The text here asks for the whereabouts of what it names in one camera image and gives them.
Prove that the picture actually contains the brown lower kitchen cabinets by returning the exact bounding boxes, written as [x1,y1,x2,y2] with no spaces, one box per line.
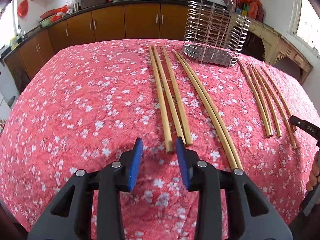
[1,2,188,90]

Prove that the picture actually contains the pink floral tablecloth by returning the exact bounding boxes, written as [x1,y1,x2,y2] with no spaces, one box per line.
[1,40,319,239]

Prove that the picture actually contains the red bottles and bags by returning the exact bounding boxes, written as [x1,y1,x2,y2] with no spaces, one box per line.
[235,0,265,22]

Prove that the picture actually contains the right hand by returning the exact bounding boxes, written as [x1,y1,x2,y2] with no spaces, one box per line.
[306,151,319,191]

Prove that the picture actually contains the metal wire utensil holder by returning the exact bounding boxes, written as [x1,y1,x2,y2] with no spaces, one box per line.
[183,0,251,67]

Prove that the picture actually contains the red green basins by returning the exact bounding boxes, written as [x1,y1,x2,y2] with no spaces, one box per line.
[39,4,68,28]

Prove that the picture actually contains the bamboo chopstick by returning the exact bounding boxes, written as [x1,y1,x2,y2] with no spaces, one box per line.
[153,45,185,144]
[174,51,238,170]
[261,68,292,118]
[251,64,298,151]
[148,46,173,153]
[162,45,193,145]
[248,63,282,138]
[178,53,244,171]
[238,60,272,138]

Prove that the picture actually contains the cream side table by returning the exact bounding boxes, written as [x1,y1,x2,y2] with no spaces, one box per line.
[241,18,313,84]

